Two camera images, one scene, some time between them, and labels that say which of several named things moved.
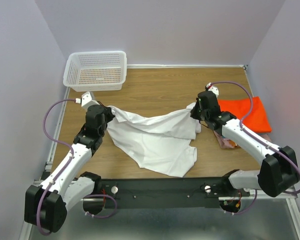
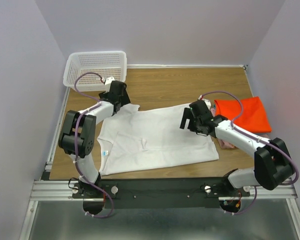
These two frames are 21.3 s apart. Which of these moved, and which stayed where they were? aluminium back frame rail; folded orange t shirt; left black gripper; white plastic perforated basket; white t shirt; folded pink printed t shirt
Moved: left black gripper; white t shirt
Stayed: aluminium back frame rail; white plastic perforated basket; folded pink printed t shirt; folded orange t shirt
